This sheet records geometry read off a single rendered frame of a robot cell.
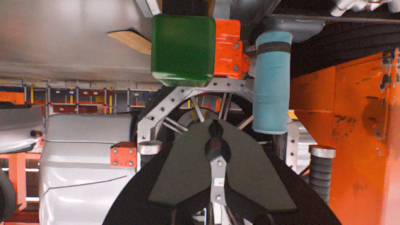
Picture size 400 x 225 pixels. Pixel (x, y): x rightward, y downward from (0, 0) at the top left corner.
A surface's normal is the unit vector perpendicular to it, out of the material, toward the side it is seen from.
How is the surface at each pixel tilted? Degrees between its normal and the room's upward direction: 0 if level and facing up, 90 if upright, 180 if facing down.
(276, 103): 90
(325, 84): 90
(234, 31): 90
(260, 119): 87
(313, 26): 68
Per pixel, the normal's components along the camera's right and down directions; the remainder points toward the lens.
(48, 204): -0.18, 0.04
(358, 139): -1.00, -0.04
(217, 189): 0.04, 0.04
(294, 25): 0.02, 0.42
